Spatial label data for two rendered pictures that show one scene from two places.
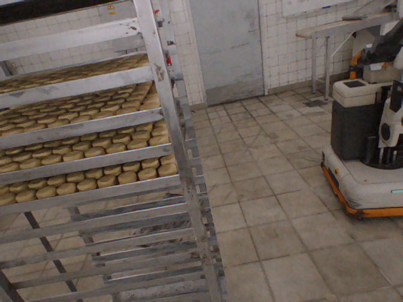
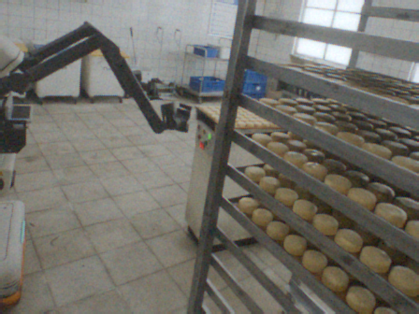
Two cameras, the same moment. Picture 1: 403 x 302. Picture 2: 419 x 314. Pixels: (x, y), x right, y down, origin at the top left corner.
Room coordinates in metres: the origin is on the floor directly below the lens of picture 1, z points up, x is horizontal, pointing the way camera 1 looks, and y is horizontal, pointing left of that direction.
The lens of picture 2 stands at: (1.54, 0.60, 1.50)
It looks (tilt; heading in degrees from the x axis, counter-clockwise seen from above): 16 degrees down; 226
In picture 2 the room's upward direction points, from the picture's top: 10 degrees clockwise
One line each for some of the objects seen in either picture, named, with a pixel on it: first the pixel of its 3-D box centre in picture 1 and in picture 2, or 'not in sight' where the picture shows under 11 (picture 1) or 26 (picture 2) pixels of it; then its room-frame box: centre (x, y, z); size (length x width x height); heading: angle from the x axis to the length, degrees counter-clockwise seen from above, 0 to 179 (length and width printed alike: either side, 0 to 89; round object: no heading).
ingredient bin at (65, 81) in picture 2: not in sight; (55, 72); (0.32, -4.46, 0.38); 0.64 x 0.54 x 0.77; 88
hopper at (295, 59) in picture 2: not in sight; (325, 72); (-0.55, -0.81, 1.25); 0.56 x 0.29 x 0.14; 79
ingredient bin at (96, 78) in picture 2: not in sight; (103, 74); (-0.33, -4.45, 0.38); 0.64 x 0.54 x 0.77; 87
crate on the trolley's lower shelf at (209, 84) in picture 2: not in sight; (207, 83); (-2.18, -4.31, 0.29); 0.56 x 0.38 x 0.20; 7
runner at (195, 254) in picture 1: (108, 266); not in sight; (0.62, 0.34, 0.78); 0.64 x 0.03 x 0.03; 86
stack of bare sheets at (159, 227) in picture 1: (168, 219); not in sight; (1.74, 0.34, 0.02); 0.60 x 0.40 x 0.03; 151
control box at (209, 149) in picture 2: not in sight; (205, 137); (0.31, -0.97, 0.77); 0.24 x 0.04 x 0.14; 79
